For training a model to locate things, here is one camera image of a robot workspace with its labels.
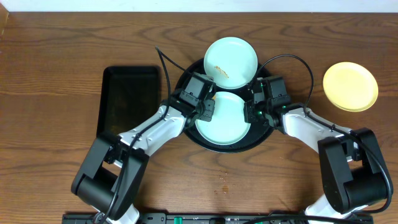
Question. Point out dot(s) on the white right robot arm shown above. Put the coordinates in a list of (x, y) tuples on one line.
[(353, 170)]

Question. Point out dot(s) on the yellow plate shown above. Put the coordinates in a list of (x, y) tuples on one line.
[(350, 87)]

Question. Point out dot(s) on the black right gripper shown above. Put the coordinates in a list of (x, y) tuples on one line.
[(250, 117)]

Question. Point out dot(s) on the green plate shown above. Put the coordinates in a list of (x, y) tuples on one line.
[(231, 62), (227, 125)]

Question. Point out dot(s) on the rectangular black tray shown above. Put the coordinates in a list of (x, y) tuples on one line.
[(129, 96)]

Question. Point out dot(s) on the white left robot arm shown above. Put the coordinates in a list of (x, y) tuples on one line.
[(113, 168)]

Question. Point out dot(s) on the round black tray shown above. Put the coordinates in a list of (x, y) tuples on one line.
[(257, 132)]

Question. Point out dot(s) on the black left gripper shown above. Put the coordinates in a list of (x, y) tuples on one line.
[(206, 109)]

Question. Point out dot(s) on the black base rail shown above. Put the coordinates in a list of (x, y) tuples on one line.
[(161, 218)]

